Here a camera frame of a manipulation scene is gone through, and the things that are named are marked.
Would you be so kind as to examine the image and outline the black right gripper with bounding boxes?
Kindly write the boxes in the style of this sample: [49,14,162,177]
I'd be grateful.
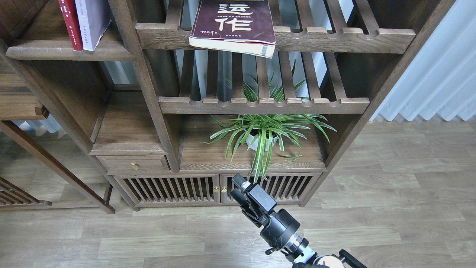
[231,174,300,250]

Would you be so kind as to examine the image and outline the maroon book white characters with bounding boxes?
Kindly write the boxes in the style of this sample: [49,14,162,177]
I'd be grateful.
[189,0,276,59]

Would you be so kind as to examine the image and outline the white lavender book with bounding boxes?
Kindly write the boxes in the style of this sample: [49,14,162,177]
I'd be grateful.
[75,0,111,51]

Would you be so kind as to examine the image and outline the red cover book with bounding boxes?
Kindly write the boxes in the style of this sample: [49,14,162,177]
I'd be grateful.
[58,0,83,51]

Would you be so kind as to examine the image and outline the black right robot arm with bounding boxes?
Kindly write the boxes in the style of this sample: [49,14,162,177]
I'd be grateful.
[230,174,365,268]

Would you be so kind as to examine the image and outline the right slatted cabinet door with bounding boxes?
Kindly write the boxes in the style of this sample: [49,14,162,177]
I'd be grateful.
[219,172,322,206]

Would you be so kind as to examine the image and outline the slatted cabinet door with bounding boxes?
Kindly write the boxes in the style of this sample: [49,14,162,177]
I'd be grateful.
[114,175,221,208]
[219,172,322,206]

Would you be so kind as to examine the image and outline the white plant pot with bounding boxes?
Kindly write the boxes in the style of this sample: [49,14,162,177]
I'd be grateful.
[245,130,278,151]

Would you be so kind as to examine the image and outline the green spider plant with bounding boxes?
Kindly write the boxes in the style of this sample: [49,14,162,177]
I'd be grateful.
[203,61,337,183]

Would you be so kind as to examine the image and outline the left slatted cabinet door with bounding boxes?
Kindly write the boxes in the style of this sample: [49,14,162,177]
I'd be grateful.
[114,175,221,208]

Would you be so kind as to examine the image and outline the small wooden drawer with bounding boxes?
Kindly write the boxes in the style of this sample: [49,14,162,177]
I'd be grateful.
[97,155,169,175]

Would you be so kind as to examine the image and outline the brass drawer knob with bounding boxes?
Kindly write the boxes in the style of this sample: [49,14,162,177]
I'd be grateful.
[131,162,139,170]

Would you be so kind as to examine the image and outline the dark wooden bookshelf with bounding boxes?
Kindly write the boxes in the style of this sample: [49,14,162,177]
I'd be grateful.
[1,0,454,210]

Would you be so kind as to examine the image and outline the white pleated curtain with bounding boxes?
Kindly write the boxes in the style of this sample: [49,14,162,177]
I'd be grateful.
[370,0,476,121]

